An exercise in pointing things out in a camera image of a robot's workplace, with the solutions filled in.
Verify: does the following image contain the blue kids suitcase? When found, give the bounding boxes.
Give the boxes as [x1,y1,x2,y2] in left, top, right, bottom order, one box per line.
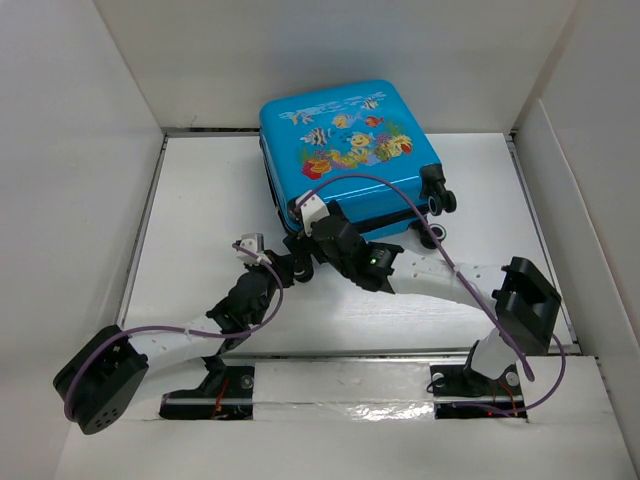
[259,80,457,281]

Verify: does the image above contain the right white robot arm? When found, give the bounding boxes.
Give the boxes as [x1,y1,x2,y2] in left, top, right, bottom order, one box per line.
[310,215,561,393]

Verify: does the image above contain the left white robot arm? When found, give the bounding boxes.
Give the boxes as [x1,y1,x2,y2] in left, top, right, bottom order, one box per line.
[53,250,296,435]

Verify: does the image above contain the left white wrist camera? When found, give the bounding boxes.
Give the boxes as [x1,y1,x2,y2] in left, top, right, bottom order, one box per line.
[232,233,271,265]

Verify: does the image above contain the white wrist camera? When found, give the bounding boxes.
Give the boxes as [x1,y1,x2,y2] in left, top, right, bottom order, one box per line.
[295,192,330,237]
[232,233,271,265]

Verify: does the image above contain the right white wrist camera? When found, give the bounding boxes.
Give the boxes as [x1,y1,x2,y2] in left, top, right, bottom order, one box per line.
[295,192,330,237]

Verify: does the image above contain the metal base rail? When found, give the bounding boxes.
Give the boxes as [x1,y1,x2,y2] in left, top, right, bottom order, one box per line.
[114,344,581,421]

